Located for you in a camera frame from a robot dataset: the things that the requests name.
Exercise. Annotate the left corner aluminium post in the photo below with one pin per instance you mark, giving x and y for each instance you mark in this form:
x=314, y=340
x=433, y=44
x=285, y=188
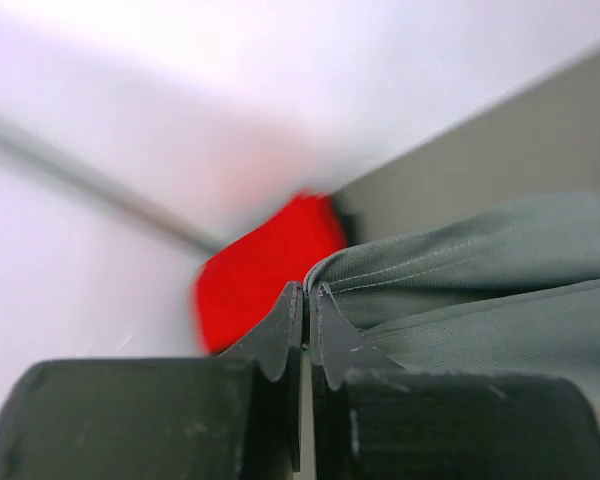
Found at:
x=42, y=162

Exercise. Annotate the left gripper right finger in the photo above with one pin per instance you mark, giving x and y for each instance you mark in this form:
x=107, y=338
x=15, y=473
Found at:
x=374, y=419

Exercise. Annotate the grey t shirt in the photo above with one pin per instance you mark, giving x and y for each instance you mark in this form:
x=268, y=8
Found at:
x=515, y=288

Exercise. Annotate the black folded t shirt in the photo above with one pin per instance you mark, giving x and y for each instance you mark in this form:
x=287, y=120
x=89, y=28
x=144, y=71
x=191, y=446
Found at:
x=351, y=228

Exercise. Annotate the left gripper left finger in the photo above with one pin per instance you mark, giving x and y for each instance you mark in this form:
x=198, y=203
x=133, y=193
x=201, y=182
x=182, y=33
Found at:
x=231, y=416

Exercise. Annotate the red folded t shirt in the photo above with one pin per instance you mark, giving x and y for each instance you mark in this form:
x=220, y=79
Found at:
x=238, y=286

